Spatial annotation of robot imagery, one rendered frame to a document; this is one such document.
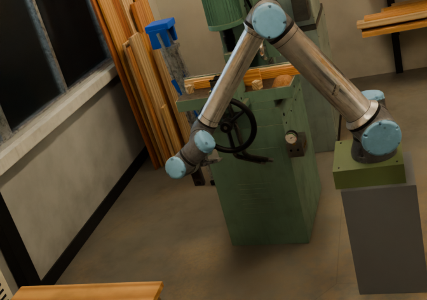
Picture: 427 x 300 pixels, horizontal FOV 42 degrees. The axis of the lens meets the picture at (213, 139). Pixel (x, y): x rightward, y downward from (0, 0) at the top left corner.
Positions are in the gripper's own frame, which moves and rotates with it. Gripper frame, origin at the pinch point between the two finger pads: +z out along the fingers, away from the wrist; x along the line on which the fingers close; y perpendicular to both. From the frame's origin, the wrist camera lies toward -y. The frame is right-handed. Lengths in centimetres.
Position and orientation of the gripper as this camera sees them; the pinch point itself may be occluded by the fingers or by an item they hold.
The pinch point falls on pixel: (207, 160)
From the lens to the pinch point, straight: 253.7
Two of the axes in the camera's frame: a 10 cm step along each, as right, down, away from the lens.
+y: -1.3, -9.9, -0.7
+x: -9.3, 1.0, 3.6
